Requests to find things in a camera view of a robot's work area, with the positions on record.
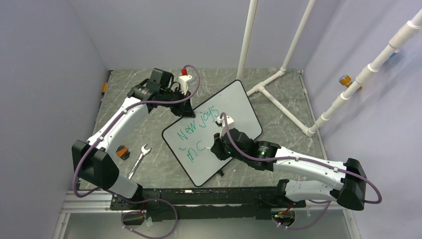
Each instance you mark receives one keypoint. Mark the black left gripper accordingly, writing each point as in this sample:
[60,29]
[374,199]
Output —
[185,109]

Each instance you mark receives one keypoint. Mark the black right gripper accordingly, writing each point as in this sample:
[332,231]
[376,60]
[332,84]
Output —
[217,147]

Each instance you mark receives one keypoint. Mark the white whiteboard black frame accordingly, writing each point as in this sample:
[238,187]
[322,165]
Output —
[187,138]

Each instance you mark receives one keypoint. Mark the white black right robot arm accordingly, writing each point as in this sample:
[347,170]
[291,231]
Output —
[343,182]

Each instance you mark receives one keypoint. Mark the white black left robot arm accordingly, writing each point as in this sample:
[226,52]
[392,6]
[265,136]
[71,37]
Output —
[93,158]

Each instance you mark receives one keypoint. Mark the silver open-end wrench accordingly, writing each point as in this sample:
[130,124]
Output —
[144,151]

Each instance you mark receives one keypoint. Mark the orange black clamp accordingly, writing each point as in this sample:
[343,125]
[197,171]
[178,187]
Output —
[123,152]

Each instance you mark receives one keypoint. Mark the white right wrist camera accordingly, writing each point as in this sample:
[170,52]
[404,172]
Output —
[226,123]

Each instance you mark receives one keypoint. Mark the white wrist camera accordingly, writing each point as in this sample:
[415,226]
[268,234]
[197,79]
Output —
[226,123]
[187,82]

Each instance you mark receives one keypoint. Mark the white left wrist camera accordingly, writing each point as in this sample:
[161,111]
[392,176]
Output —
[187,82]

